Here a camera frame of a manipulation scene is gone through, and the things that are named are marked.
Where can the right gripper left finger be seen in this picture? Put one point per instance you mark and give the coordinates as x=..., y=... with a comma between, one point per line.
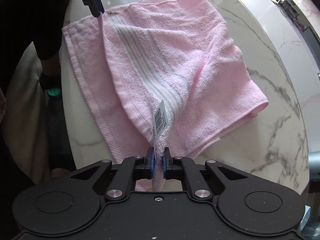
x=129, y=171

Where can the pink towel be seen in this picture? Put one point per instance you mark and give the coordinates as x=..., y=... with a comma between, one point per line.
x=161, y=73

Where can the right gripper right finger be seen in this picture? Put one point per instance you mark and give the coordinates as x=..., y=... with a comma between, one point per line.
x=187, y=172

